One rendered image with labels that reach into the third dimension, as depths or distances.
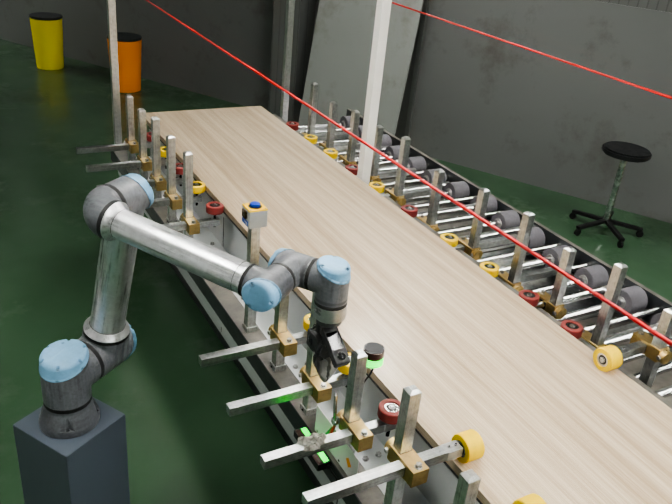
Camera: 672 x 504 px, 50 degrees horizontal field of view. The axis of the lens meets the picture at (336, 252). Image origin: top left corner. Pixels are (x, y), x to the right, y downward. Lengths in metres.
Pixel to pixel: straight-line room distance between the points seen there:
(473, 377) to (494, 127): 4.47
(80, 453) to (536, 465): 1.40
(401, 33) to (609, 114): 1.84
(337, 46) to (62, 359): 4.76
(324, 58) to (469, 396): 4.82
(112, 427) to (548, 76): 4.85
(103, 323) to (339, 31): 4.65
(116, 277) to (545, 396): 1.38
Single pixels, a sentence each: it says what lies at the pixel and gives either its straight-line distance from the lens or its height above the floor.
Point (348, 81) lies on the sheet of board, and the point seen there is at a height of 0.67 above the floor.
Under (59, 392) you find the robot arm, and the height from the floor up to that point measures 0.77.
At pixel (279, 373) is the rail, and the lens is 2.58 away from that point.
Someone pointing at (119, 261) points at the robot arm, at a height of 1.18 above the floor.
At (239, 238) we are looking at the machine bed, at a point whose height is 0.76.
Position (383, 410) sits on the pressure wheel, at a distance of 2.14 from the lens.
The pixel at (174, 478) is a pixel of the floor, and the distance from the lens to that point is 3.19.
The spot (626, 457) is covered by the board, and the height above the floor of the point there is 0.90.
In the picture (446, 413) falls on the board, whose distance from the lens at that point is 2.19.
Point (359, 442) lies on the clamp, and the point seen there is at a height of 0.86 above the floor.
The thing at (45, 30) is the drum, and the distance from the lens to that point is 8.99.
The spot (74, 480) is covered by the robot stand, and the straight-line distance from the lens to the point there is 2.55.
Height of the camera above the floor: 2.27
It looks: 28 degrees down
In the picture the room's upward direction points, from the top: 6 degrees clockwise
